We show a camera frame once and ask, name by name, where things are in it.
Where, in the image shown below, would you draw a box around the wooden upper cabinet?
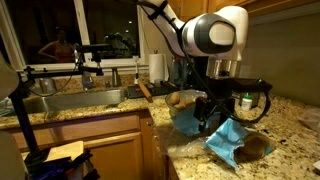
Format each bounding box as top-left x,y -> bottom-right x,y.
166,0 -> 209,23

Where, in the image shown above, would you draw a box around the black stand pole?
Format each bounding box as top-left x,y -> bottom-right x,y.
8,79 -> 43,161

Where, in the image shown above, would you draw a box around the black stereo camera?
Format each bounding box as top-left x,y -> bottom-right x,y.
74,43 -> 113,64

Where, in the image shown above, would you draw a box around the blue clear plastic potato bag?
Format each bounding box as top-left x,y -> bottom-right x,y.
165,99 -> 278,169

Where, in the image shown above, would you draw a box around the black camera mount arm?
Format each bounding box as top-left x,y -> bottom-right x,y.
23,64 -> 104,81

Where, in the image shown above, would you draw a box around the wooden lower cabinet door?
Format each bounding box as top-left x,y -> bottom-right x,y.
83,131 -> 146,180

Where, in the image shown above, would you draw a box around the blue black clamp pile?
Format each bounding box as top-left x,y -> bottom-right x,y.
24,149 -> 101,180

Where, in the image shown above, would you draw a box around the black drying mat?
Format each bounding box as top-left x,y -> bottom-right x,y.
126,81 -> 178,99

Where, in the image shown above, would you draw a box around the white appliance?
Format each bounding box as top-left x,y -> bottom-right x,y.
0,129 -> 28,180

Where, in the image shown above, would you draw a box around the thin black camera cable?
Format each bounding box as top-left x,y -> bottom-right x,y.
28,63 -> 79,98

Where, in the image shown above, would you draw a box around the small green-capped bottle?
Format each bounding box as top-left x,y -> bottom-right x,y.
241,93 -> 254,112

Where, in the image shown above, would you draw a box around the black coffee maker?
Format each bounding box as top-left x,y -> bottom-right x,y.
186,56 -> 211,93

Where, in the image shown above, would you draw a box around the white dish brush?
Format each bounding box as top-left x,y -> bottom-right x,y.
132,54 -> 141,85

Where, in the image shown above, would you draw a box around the wooden upper cabinets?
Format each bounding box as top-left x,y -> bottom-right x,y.
208,0 -> 320,18

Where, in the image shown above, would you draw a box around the stainless steel sink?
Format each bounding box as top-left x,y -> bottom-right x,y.
23,88 -> 128,114

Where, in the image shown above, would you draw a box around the white paper towel roll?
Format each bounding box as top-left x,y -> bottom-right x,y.
148,49 -> 169,84

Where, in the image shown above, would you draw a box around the white rounded cover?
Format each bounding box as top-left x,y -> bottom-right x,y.
0,51 -> 21,101

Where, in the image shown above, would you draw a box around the steel faucet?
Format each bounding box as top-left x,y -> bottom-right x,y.
110,66 -> 123,88

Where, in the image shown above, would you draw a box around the white plastic bag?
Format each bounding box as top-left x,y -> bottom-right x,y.
298,106 -> 320,134

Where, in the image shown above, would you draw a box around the white wall outlet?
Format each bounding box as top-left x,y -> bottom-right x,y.
239,64 -> 252,79

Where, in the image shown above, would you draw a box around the light wooden board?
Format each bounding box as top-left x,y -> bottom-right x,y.
21,140 -> 85,163

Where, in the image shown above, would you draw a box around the white framed kitchen window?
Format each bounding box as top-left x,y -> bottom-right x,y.
0,0 -> 148,71

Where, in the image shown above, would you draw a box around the stainless steel cup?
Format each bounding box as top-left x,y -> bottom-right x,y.
238,91 -> 262,108

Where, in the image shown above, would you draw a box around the steel cup by sink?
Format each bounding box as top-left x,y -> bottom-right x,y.
39,77 -> 58,94

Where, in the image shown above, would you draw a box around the blue spray bottle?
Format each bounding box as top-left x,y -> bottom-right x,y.
171,56 -> 188,88

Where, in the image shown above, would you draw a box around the wooden rolling pin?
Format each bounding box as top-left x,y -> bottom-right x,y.
137,79 -> 154,104

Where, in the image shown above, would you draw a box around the wooden drawer front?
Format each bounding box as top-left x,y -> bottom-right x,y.
6,113 -> 141,151

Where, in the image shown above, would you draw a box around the clear glass bowl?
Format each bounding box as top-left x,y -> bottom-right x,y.
164,89 -> 208,119

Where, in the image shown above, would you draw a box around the soap dispenser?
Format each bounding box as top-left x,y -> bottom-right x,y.
81,71 -> 94,90

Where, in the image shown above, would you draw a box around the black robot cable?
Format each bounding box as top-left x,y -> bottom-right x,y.
138,0 -> 273,125

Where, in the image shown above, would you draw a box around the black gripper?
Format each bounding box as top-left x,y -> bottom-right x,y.
193,89 -> 237,133

